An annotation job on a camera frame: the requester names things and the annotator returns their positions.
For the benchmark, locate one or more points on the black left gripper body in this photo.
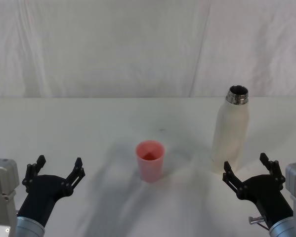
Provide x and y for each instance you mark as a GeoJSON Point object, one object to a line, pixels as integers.
{"type": "Point", "coordinates": [42, 195]}

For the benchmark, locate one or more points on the white curtain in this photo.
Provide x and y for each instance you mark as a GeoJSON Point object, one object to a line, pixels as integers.
{"type": "Point", "coordinates": [113, 49]}

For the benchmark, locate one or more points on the white table cloth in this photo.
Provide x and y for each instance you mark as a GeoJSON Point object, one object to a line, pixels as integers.
{"type": "Point", "coordinates": [88, 128]}

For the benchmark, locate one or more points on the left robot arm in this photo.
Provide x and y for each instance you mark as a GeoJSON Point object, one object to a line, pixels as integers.
{"type": "Point", "coordinates": [2, 187]}

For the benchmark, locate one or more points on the pink plastic cup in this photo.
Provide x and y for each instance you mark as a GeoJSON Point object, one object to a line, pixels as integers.
{"type": "Point", "coordinates": [150, 165]}

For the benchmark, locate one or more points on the cream vacuum bottle steel neck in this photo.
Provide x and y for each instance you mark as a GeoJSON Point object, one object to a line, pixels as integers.
{"type": "Point", "coordinates": [231, 133]}

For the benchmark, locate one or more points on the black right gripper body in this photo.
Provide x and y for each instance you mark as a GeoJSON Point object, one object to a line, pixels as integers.
{"type": "Point", "coordinates": [268, 197]}

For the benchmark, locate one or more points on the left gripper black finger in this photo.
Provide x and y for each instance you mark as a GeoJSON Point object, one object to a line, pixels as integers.
{"type": "Point", "coordinates": [32, 170]}
{"type": "Point", "coordinates": [74, 176]}

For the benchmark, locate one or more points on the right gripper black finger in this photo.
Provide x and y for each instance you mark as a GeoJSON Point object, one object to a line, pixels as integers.
{"type": "Point", "coordinates": [233, 181]}
{"type": "Point", "coordinates": [273, 169]}

